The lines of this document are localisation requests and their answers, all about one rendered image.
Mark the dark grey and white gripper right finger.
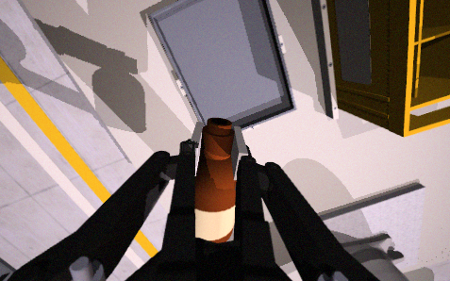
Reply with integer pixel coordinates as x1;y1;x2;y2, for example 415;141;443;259
231;126;380;281

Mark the brown glass bottle with cream label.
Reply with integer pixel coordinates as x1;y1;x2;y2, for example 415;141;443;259
195;118;237;243

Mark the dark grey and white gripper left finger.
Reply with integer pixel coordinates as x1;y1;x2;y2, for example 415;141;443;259
7;122;204;281

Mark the dark olive open-top crate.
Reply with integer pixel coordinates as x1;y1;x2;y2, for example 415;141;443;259
326;0;450;137

